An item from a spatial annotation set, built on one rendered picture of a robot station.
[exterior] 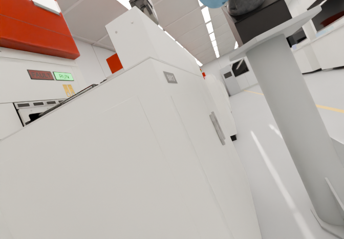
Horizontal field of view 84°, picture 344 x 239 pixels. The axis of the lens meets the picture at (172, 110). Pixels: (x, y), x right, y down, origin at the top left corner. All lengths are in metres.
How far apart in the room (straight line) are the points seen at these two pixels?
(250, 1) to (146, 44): 0.54
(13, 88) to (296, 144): 1.15
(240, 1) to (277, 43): 0.22
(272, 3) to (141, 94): 0.68
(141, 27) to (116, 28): 0.07
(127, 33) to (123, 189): 0.37
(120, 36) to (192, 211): 0.43
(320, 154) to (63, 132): 0.89
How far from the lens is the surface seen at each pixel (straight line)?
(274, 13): 0.92
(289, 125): 0.91
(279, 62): 0.87
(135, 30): 0.50
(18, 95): 0.98
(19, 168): 0.69
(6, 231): 0.83
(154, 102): 0.40
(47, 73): 1.12
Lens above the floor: 0.70
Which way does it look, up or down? level
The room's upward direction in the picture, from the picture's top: 24 degrees counter-clockwise
